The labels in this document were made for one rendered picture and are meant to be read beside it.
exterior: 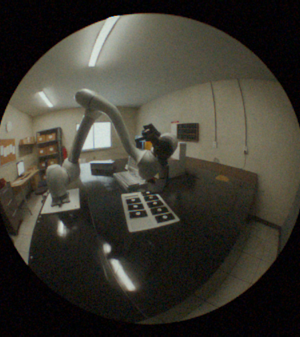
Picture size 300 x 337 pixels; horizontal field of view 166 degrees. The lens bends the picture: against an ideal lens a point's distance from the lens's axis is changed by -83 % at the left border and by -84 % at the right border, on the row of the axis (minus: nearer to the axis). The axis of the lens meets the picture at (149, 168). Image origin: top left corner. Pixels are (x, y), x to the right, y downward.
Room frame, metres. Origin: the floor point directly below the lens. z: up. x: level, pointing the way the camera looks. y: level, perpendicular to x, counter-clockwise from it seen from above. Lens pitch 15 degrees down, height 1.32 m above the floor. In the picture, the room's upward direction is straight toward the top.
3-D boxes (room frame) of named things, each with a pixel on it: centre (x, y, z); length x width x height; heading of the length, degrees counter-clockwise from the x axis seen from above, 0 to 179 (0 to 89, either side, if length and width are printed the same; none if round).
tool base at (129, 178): (1.09, 0.22, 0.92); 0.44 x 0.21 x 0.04; 33
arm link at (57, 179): (0.56, 0.70, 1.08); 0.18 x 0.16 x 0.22; 179
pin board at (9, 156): (0.82, 3.50, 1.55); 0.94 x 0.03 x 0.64; 33
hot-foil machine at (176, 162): (1.30, -0.19, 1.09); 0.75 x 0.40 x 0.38; 33
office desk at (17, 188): (1.21, 3.27, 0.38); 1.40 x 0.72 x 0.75; 33
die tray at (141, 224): (0.59, 0.03, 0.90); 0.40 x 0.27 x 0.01; 18
